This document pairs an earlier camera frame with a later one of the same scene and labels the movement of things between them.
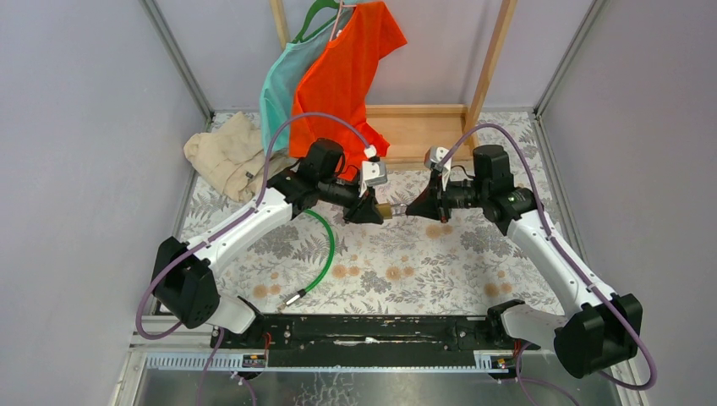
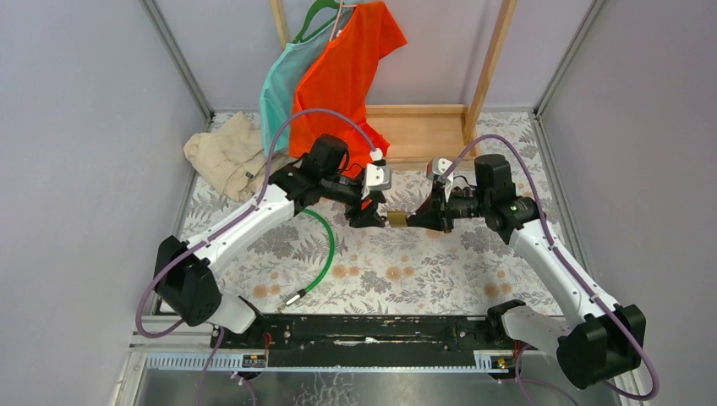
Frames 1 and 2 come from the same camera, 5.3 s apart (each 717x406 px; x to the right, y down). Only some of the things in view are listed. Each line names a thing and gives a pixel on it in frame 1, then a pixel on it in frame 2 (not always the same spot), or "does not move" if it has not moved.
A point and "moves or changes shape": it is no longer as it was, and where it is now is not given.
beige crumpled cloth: (232, 157) does not move
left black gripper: (363, 211) does not move
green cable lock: (304, 292) does not move
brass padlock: (385, 209) moves or changes shape
